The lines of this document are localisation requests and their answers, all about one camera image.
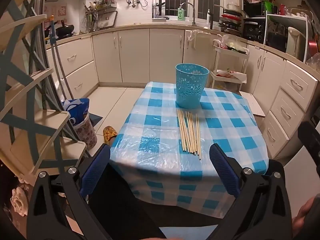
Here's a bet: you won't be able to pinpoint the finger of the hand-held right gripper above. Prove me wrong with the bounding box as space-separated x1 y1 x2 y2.
297 121 320 177

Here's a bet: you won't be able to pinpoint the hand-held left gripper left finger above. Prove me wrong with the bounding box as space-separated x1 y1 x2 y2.
26 144 115 240

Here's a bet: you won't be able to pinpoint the blue perforated plastic holder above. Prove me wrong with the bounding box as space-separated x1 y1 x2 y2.
175 63 209 110

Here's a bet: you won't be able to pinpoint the wooden folding shelf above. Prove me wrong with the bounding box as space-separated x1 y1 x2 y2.
0 15 87 180

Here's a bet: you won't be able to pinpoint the white flower ornament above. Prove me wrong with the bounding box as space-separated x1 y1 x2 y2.
10 187 28 217

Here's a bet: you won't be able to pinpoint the white shelf unit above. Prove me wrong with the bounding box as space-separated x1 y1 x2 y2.
265 12 314 63

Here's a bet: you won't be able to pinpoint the pink backsplash stickers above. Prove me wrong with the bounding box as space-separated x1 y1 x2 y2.
44 4 68 29

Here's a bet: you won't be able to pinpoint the white base kitchen cabinets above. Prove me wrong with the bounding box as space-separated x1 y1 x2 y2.
46 26 319 159

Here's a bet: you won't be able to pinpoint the metal wall utensil rack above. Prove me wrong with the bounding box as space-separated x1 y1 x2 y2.
84 0 118 32

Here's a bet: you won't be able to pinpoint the black wok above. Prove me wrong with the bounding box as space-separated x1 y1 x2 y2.
55 20 75 37

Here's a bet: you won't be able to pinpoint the white hanging plastic bag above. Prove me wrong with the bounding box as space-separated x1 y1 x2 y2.
187 29 204 48

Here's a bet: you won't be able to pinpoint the red pot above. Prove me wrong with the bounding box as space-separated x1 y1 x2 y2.
308 39 319 54

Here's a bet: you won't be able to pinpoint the bunch of wooden chopsticks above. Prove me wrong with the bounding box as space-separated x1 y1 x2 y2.
177 109 202 160

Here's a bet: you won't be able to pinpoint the person's right hand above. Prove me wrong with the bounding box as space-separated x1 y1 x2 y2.
292 197 316 236

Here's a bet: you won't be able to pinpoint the grey mop handles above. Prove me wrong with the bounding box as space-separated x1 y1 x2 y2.
49 15 75 100

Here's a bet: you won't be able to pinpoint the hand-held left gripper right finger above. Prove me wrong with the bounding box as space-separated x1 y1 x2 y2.
207 144 293 240

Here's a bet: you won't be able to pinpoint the chrome kitchen faucet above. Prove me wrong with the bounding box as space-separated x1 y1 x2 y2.
180 2 197 27

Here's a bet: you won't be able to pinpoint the blue white checked tablecloth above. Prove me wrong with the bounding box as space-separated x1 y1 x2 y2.
108 81 269 218

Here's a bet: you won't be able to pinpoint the floral trash bin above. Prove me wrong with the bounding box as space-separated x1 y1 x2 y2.
74 112 98 149

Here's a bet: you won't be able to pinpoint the blue white plastic bag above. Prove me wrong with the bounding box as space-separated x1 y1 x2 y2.
61 98 90 127

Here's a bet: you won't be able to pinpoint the white rolling cart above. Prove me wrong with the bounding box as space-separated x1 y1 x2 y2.
209 39 250 92

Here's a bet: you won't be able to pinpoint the white electric kettle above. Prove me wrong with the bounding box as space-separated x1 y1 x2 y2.
286 26 307 58

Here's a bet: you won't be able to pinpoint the black microwave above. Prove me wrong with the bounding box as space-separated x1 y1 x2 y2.
241 0 267 18

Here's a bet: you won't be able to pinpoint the white step stool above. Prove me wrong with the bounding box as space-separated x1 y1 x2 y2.
239 91 266 118

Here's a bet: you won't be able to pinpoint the green plastic container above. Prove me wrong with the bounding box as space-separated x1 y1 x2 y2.
264 0 277 13

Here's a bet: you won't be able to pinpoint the yellow slipper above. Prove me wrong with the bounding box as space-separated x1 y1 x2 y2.
103 126 118 145

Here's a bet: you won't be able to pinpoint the rack of stacked pans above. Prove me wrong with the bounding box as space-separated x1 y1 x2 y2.
219 2 244 37

